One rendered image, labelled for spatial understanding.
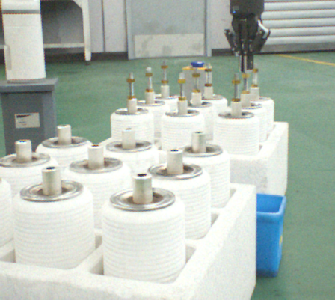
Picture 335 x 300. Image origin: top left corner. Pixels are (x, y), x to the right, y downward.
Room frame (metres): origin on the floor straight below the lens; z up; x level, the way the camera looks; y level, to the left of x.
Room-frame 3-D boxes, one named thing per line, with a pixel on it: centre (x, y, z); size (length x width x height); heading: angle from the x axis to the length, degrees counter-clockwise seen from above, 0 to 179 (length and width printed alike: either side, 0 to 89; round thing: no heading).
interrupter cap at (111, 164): (0.73, 0.10, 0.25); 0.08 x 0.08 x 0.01
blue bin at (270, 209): (0.96, -0.07, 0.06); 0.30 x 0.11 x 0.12; 72
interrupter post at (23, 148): (0.77, 0.21, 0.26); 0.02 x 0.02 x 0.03
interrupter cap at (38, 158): (0.77, 0.21, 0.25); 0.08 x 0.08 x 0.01
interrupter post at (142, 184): (0.58, 0.03, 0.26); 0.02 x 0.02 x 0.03
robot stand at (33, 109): (1.39, 0.36, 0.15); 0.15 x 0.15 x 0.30; 7
